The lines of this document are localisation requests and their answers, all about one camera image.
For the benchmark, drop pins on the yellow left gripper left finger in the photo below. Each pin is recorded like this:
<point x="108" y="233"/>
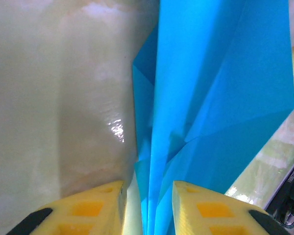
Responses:
<point x="83" y="213"/>

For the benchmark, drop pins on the blue paper sheet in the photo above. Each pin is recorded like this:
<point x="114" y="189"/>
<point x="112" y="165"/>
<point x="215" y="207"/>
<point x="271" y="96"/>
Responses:
<point x="210" y="85"/>

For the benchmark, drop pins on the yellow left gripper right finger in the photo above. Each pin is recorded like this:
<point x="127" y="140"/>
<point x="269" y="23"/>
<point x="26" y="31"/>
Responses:
<point x="210" y="213"/>

